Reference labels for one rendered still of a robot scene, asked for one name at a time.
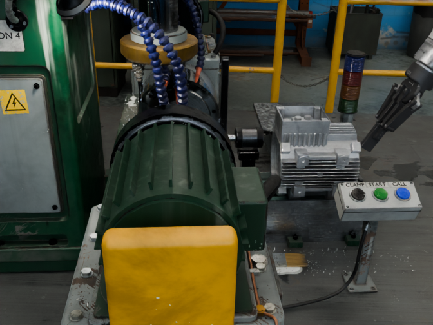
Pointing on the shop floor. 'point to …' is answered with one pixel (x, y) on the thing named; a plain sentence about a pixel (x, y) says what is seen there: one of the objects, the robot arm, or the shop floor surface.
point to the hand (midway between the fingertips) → (373, 137)
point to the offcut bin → (357, 29)
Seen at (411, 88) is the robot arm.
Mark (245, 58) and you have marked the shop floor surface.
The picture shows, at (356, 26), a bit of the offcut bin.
